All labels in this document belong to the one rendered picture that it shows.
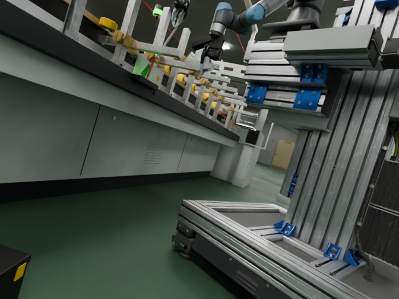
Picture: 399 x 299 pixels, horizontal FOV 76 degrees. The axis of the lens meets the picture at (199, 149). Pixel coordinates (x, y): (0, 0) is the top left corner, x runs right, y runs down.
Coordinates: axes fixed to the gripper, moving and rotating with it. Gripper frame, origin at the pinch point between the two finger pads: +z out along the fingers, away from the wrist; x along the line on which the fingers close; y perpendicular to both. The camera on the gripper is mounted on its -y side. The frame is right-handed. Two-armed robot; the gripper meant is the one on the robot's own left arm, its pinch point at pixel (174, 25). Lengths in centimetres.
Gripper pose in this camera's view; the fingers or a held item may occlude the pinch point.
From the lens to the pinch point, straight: 145.7
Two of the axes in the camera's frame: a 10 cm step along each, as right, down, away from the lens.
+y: 0.1, 0.2, -10.0
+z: -3.0, 9.5, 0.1
